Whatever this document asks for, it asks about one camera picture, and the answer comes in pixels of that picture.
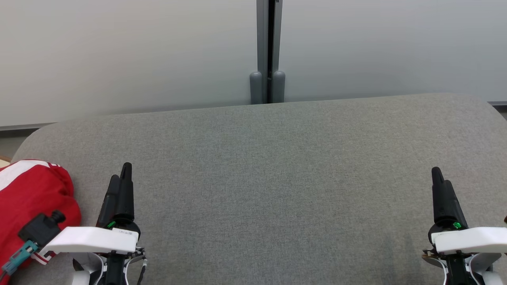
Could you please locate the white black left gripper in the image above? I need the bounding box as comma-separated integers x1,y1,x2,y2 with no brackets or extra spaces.
40,162,141,254

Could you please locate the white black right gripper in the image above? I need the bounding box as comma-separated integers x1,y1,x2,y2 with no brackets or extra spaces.
429,167,507,255

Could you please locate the red white basketball shirt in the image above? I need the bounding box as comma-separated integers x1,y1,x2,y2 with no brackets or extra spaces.
0,160,82,285

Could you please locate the teal cable connector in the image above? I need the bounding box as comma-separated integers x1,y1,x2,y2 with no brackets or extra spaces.
1,240,39,276

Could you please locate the grey partition post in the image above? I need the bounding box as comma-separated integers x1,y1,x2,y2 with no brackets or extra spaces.
250,0,286,105

